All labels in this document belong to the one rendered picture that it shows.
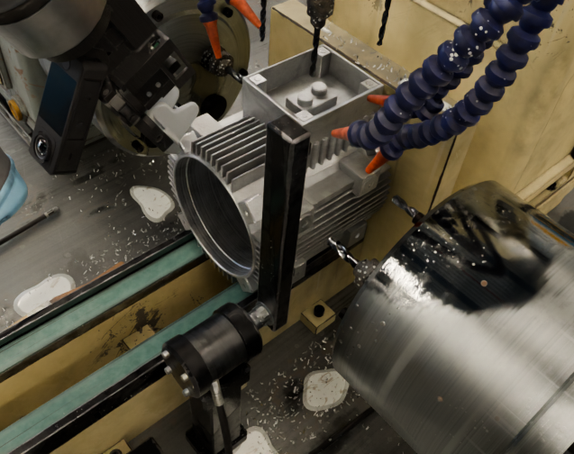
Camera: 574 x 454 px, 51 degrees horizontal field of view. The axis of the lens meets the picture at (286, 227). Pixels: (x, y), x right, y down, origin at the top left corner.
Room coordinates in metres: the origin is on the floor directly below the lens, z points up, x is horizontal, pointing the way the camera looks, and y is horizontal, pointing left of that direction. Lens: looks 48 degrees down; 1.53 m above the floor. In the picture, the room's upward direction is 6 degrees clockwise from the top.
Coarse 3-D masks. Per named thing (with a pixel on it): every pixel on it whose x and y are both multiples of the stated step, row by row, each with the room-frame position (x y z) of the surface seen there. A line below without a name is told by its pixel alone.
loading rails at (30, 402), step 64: (192, 256) 0.48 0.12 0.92; (320, 256) 0.49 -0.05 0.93; (64, 320) 0.37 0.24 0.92; (128, 320) 0.40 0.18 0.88; (192, 320) 0.39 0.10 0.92; (320, 320) 0.47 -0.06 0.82; (0, 384) 0.29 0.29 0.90; (64, 384) 0.33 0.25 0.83; (128, 384) 0.29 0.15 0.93; (0, 448) 0.22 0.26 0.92; (64, 448) 0.23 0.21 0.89; (128, 448) 0.27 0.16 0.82
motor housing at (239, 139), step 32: (224, 128) 0.52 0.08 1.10; (256, 128) 0.52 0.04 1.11; (192, 160) 0.53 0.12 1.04; (224, 160) 0.46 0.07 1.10; (256, 160) 0.47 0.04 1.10; (192, 192) 0.53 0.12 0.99; (224, 192) 0.55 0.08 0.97; (256, 192) 0.45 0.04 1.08; (320, 192) 0.47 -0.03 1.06; (384, 192) 0.53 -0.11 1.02; (192, 224) 0.50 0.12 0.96; (224, 224) 0.51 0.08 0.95; (256, 224) 0.42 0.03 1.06; (320, 224) 0.45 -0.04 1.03; (352, 224) 0.50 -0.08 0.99; (224, 256) 0.47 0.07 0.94; (256, 256) 0.41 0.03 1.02
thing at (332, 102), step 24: (264, 72) 0.57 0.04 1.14; (288, 72) 0.60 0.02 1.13; (336, 72) 0.61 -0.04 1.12; (360, 72) 0.59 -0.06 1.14; (264, 96) 0.53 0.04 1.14; (288, 96) 0.55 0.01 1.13; (312, 96) 0.55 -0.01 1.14; (336, 96) 0.56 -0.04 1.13; (360, 96) 0.54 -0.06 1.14; (264, 120) 0.53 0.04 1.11; (312, 120) 0.49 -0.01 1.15; (336, 120) 0.52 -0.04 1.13; (312, 144) 0.50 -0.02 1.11; (336, 144) 0.52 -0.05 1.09; (312, 168) 0.50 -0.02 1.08
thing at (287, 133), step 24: (288, 120) 0.36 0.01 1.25; (288, 144) 0.33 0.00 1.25; (288, 168) 0.33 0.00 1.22; (264, 192) 0.35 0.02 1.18; (288, 192) 0.33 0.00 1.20; (264, 216) 0.35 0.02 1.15; (288, 216) 0.33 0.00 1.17; (264, 240) 0.35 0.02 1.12; (288, 240) 0.34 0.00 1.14; (264, 264) 0.35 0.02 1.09; (288, 264) 0.34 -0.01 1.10; (264, 288) 0.34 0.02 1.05; (288, 288) 0.34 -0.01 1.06
